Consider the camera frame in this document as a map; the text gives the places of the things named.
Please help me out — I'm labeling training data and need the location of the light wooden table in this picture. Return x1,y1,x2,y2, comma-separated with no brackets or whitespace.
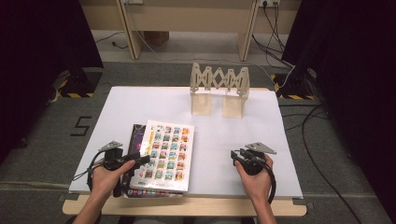
62,86,308,217

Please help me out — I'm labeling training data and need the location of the person's right hand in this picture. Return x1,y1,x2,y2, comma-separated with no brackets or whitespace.
233,154,276,203

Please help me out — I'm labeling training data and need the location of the thin black floor cable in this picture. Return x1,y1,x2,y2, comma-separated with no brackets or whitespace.
93,30,130,50

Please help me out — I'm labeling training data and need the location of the black power cable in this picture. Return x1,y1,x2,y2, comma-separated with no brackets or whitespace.
251,1,295,68

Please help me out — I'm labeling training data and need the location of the black curtain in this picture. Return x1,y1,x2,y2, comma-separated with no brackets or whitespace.
281,0,396,218
0,0,105,164

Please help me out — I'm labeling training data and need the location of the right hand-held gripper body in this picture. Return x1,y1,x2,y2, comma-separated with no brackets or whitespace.
241,142,277,175

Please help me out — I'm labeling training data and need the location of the white magazine with picture grid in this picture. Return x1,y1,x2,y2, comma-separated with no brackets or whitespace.
129,119,195,193

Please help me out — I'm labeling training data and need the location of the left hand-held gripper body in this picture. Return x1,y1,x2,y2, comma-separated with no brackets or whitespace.
98,140,139,172

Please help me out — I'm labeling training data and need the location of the black stand base striped tape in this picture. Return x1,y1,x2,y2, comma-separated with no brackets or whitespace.
270,68,321,101
49,67,105,99

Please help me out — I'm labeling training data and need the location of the cardboard box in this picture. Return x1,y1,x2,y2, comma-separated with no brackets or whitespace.
143,31,171,48

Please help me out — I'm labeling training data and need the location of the beige desk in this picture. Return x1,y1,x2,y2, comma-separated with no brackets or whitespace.
78,0,303,62

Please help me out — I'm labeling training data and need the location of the white socket with plugs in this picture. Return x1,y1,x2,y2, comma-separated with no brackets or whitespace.
259,0,282,8

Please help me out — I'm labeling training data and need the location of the beige expandable book rack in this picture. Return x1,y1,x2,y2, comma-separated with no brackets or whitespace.
190,62,251,119

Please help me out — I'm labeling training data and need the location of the black table corner bracket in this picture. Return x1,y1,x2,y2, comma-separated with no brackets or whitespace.
291,198,315,210

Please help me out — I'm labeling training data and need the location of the purple magazine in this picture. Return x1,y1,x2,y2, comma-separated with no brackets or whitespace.
122,123,185,199

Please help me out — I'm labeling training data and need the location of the person's left hand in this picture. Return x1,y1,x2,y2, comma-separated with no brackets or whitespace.
91,159,137,201

